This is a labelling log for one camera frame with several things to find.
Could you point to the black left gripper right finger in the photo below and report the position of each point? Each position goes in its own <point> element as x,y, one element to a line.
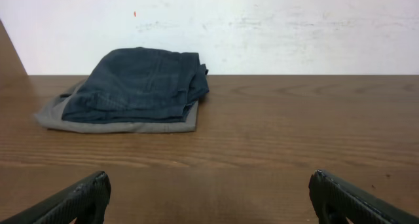
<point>335,201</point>

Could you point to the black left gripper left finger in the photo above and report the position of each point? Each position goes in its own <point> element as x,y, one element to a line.
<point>84,202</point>

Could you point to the folded grey garment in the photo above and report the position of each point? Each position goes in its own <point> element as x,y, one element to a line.
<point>50,117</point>

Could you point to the folded dark blue garment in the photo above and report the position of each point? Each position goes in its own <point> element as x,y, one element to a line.
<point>139,85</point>

